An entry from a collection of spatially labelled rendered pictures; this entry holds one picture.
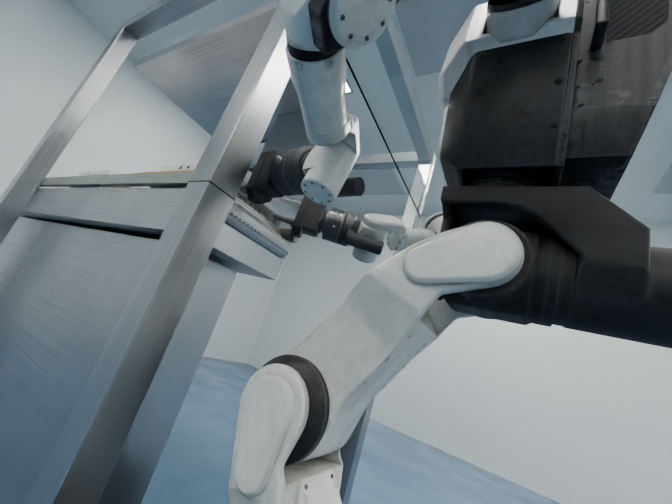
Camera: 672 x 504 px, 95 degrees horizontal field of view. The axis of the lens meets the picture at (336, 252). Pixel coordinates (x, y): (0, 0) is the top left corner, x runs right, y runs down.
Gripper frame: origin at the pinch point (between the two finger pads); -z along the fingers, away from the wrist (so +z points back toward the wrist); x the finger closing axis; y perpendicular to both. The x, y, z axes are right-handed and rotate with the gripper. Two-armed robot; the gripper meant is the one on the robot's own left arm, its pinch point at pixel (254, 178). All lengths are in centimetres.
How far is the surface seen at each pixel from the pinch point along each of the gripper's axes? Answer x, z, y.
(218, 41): -33.8, -18.2, -14.9
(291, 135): -24.5, -11.6, 11.6
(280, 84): -15.6, 9.4, -8.4
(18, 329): 51, -60, -12
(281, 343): 51, -316, 335
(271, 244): 10.8, -1.2, 12.0
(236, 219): 10.6, 0.7, -0.3
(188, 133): -162, -347, 82
